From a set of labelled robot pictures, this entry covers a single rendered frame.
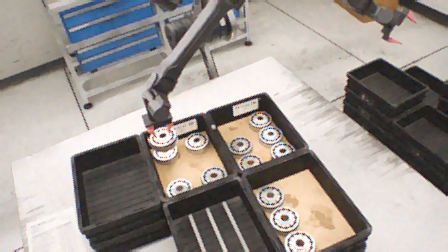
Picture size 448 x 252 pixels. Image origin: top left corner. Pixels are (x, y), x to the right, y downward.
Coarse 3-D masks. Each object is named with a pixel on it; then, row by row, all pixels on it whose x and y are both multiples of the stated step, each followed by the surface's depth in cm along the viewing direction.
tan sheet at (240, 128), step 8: (240, 120) 177; (224, 128) 174; (232, 128) 173; (240, 128) 173; (248, 128) 172; (224, 136) 170; (232, 136) 170; (240, 136) 169; (248, 136) 169; (256, 136) 168; (256, 144) 164; (256, 152) 161; (264, 152) 161; (264, 160) 157
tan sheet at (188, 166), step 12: (204, 132) 173; (180, 144) 169; (180, 156) 164; (192, 156) 163; (204, 156) 162; (216, 156) 162; (156, 168) 160; (168, 168) 159; (180, 168) 159; (192, 168) 158; (204, 168) 158; (168, 180) 155; (192, 180) 153
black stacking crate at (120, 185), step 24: (120, 144) 161; (96, 168) 164; (120, 168) 162; (144, 168) 161; (96, 192) 154; (120, 192) 153; (144, 192) 152; (96, 216) 145; (144, 216) 137; (96, 240) 136
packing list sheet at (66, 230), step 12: (48, 216) 163; (60, 216) 162; (72, 216) 162; (36, 228) 159; (48, 228) 158; (60, 228) 158; (72, 228) 157; (36, 240) 154; (48, 240) 154; (60, 240) 153; (72, 240) 153
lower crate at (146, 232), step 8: (160, 224) 142; (168, 224) 153; (136, 232) 140; (144, 232) 142; (152, 232) 145; (160, 232) 147; (168, 232) 149; (112, 240) 138; (120, 240) 139; (128, 240) 143; (136, 240) 144; (144, 240) 146; (152, 240) 148; (96, 248) 137; (104, 248) 141; (112, 248) 142; (120, 248) 144; (128, 248) 146; (136, 248) 146
